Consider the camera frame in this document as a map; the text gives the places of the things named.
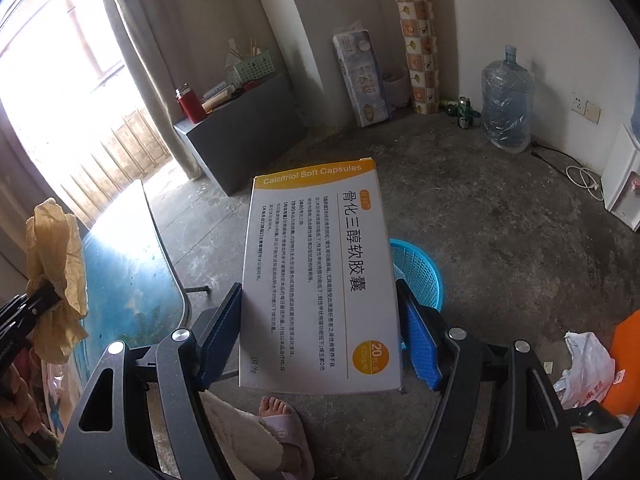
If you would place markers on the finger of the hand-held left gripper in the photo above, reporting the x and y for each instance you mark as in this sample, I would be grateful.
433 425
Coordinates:
42 296

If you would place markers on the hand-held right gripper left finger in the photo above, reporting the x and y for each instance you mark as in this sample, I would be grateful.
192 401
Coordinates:
220 340

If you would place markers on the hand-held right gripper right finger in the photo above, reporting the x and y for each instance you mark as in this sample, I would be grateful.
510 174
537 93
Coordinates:
420 345

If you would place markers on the yellow cloth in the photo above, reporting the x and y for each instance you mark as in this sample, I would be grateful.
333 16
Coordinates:
55 245

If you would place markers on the blue mesh basket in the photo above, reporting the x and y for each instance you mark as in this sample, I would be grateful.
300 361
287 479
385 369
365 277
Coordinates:
425 270

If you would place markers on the white orange medicine box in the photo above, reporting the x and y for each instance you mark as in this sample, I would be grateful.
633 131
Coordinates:
320 270

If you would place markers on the person's foot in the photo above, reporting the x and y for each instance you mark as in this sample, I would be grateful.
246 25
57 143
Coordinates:
277 406

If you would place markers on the beige curtain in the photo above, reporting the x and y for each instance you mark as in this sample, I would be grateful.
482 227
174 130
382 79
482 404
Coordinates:
200 35
15 200

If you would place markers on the person's white fleece pants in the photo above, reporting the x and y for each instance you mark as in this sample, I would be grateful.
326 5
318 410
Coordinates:
240 440

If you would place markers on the pale purple slipper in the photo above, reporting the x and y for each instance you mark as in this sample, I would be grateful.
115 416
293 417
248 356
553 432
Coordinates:
292 440

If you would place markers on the window railing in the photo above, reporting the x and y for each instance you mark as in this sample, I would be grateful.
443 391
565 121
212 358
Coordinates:
115 165

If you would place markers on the white red-print plastic bag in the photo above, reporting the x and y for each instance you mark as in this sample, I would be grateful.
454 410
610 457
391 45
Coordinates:
587 370

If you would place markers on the black object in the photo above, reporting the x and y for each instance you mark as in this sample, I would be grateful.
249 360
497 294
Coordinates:
595 416

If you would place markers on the grey cabinet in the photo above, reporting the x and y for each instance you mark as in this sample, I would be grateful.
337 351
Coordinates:
240 145

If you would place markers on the orange plastic bag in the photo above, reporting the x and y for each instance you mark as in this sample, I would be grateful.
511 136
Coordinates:
625 360

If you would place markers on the red thermos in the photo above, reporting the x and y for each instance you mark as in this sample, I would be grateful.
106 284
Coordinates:
191 107

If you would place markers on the green drink can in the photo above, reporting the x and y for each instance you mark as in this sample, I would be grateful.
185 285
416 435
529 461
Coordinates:
465 110

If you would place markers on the white flat box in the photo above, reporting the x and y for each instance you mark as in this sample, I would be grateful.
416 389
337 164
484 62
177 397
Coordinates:
219 91

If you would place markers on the large blue water jug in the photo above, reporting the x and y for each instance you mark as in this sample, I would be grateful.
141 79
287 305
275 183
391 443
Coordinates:
506 105

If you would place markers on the small red object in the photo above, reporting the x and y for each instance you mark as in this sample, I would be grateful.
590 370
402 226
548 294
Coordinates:
250 85

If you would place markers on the white water dispenser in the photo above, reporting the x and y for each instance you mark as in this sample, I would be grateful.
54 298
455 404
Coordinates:
622 180

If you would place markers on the green storage basket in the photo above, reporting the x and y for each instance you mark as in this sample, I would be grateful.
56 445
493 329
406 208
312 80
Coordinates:
255 67

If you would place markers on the toilet paper pack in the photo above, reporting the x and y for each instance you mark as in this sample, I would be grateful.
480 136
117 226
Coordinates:
362 75

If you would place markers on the clear plastic wrapper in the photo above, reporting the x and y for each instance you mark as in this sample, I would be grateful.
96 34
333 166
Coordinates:
237 50

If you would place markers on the patterned wallpaper roll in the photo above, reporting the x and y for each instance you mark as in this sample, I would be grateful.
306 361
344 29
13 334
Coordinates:
417 50

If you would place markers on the wall socket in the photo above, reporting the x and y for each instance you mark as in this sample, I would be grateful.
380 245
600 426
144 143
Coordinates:
586 107

